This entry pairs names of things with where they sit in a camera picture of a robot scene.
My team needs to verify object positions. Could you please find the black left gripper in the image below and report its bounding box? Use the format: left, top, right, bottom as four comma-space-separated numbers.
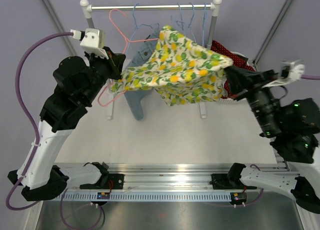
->
80, 45, 125, 104

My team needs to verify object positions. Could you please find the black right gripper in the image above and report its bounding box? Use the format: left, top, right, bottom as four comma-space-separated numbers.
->
222, 64, 281, 136

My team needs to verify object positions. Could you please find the red polka dot skirt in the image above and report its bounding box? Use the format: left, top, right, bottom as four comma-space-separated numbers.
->
211, 40, 255, 101

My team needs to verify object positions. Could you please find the pink wire hanger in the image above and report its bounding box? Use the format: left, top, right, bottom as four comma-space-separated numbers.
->
97, 8, 158, 107

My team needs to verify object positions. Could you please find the light blue denim skirt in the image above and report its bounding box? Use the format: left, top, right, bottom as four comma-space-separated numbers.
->
124, 40, 157, 121

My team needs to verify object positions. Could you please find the lemon print skirt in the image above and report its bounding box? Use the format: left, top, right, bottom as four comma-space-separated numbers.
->
111, 25, 233, 106

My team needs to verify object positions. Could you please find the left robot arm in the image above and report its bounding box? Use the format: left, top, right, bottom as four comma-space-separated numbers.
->
8, 47, 126, 202

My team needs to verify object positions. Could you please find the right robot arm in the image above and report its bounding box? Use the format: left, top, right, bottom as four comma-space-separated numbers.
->
224, 65, 320, 214

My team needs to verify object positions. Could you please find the white perforated plastic basket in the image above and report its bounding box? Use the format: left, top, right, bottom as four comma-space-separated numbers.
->
218, 51, 255, 104

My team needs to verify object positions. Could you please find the metal clothes rack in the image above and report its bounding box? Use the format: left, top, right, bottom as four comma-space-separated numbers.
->
80, 0, 222, 119

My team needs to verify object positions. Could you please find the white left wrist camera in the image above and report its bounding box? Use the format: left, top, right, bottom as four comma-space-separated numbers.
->
70, 28, 109, 59

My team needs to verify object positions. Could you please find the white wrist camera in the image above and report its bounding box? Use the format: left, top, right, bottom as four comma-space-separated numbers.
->
265, 59, 306, 87
70, 28, 109, 59

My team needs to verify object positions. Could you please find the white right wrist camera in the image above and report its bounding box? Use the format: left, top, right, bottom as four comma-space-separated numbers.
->
265, 59, 306, 87

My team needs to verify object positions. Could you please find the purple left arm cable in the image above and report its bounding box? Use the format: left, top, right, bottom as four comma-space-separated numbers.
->
5, 32, 103, 229

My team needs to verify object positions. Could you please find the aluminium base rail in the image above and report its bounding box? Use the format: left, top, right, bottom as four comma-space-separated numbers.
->
33, 165, 306, 203

